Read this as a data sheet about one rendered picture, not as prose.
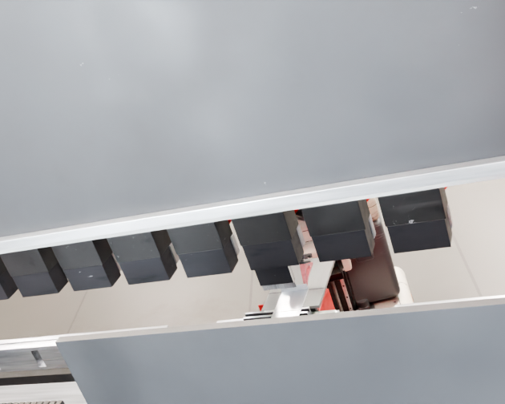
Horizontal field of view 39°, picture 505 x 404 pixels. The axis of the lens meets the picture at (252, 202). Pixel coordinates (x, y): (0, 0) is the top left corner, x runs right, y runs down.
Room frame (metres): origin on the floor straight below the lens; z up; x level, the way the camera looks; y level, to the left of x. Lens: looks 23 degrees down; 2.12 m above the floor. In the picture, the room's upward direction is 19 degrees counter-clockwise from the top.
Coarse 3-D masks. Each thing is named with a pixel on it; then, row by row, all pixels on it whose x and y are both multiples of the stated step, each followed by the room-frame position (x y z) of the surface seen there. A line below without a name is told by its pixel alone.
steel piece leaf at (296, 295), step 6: (288, 288) 1.86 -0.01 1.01; (294, 288) 1.85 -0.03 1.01; (300, 288) 1.85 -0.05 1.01; (306, 288) 1.84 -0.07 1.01; (282, 294) 1.86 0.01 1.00; (288, 294) 1.85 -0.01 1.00; (294, 294) 1.83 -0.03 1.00; (300, 294) 1.82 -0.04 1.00; (306, 294) 1.81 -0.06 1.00; (282, 300) 1.83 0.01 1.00; (288, 300) 1.82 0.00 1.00; (294, 300) 1.80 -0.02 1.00; (300, 300) 1.79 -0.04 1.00; (276, 306) 1.81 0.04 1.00; (282, 306) 1.79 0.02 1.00; (288, 306) 1.78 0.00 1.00; (294, 306) 1.77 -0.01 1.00; (300, 306) 1.76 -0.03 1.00; (276, 312) 1.78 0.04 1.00
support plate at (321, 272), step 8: (320, 264) 1.96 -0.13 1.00; (328, 264) 1.94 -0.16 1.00; (296, 272) 1.96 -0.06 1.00; (312, 272) 1.93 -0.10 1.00; (320, 272) 1.91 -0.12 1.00; (328, 272) 1.90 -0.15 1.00; (296, 280) 1.91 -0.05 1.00; (312, 280) 1.88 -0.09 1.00; (320, 280) 1.87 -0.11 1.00; (328, 280) 1.86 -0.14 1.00; (312, 288) 1.84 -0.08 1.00; (272, 296) 1.87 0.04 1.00; (280, 296) 1.86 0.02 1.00; (312, 296) 1.80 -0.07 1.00; (320, 296) 1.78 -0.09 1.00; (264, 304) 1.84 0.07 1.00; (272, 304) 1.83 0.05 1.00; (304, 304) 1.77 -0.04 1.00; (312, 304) 1.76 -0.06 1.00; (320, 304) 1.75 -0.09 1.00
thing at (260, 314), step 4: (252, 312) 1.82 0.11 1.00; (256, 312) 1.82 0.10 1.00; (260, 312) 1.81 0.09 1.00; (268, 312) 1.79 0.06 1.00; (272, 312) 1.79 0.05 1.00; (304, 312) 1.73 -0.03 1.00; (308, 312) 1.74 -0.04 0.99; (248, 316) 1.82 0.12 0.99; (252, 316) 1.80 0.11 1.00; (256, 316) 1.80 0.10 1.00; (260, 316) 1.79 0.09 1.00; (264, 316) 1.78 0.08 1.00; (268, 316) 1.77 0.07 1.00; (244, 320) 1.81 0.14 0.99
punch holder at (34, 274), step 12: (12, 252) 2.06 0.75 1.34; (24, 252) 2.04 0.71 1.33; (36, 252) 2.03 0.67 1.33; (48, 252) 2.05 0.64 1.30; (12, 264) 2.07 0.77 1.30; (24, 264) 2.05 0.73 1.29; (36, 264) 2.03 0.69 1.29; (48, 264) 2.03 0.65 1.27; (12, 276) 2.08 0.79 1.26; (24, 276) 2.06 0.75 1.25; (36, 276) 2.04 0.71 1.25; (48, 276) 2.03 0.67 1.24; (60, 276) 2.06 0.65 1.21; (24, 288) 2.07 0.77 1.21; (36, 288) 2.05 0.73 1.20; (48, 288) 2.04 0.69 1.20; (60, 288) 2.04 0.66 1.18
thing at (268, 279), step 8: (256, 272) 1.77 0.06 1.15; (264, 272) 1.76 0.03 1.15; (272, 272) 1.75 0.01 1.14; (280, 272) 1.74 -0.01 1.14; (288, 272) 1.73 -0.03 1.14; (264, 280) 1.77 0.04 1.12; (272, 280) 1.76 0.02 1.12; (280, 280) 1.75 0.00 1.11; (288, 280) 1.74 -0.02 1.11; (264, 288) 1.78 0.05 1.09; (272, 288) 1.77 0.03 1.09; (280, 288) 1.76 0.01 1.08
